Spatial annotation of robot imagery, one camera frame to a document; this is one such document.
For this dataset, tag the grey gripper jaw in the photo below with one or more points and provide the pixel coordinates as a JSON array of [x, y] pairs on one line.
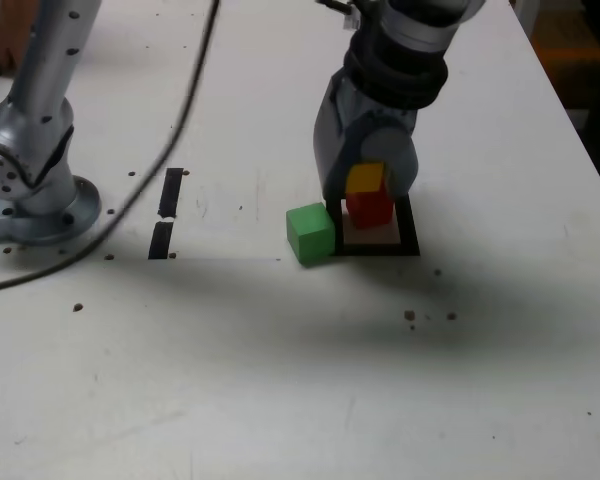
[[390, 145]]

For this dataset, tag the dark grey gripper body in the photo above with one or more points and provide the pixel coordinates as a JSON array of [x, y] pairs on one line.
[[385, 115]]

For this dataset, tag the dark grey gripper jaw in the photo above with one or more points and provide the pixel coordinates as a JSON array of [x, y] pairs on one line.
[[330, 140]]

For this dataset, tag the yellow cube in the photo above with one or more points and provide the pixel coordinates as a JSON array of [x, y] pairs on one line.
[[364, 177]]

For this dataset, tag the red cube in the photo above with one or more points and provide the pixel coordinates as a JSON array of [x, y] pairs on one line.
[[367, 210]]

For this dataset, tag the green cube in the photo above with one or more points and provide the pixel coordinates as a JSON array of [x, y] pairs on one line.
[[310, 235]]

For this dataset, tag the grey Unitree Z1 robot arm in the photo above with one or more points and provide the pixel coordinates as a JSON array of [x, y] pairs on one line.
[[40, 75]]

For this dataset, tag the black tape square outline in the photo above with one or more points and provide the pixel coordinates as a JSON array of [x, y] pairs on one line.
[[411, 235]]

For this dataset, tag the person's hand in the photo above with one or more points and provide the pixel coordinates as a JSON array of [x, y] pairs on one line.
[[7, 52]]

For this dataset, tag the black tape strip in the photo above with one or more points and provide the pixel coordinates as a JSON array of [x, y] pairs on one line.
[[172, 192]]

